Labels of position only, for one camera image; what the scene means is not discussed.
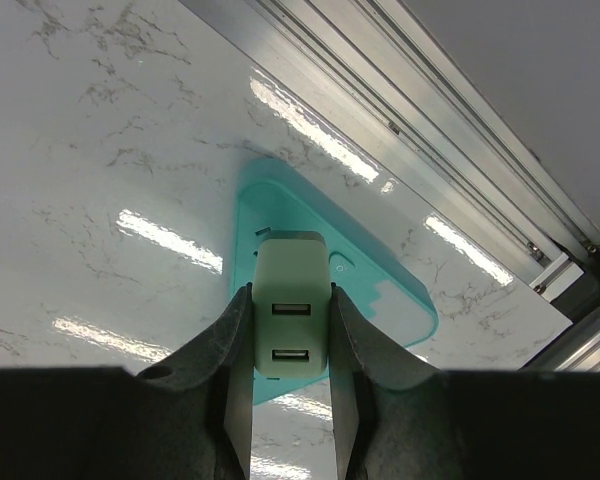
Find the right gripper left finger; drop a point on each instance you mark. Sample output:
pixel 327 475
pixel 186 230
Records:
pixel 197 418

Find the right aluminium frame post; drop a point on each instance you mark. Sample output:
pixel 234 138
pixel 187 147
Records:
pixel 373 74

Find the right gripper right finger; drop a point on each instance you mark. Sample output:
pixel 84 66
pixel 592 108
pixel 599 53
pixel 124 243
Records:
pixel 389 414

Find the teal triangular power strip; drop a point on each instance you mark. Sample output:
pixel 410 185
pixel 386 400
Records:
pixel 273 196

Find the green plug adapter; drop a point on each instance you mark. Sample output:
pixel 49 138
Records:
pixel 291 292

